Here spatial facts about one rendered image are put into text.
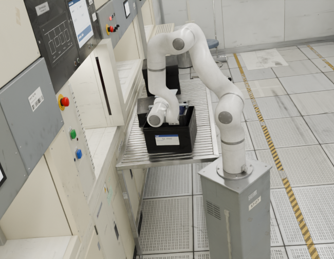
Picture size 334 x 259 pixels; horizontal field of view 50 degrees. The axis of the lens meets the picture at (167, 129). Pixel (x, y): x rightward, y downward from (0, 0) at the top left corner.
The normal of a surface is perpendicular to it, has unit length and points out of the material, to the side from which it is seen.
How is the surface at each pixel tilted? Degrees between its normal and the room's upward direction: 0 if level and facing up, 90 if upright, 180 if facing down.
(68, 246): 0
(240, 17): 90
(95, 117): 90
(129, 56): 90
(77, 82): 90
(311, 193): 0
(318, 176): 0
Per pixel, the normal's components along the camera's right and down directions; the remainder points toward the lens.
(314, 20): -0.05, 0.47
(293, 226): -0.14, -0.88
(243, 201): 0.66, 0.26
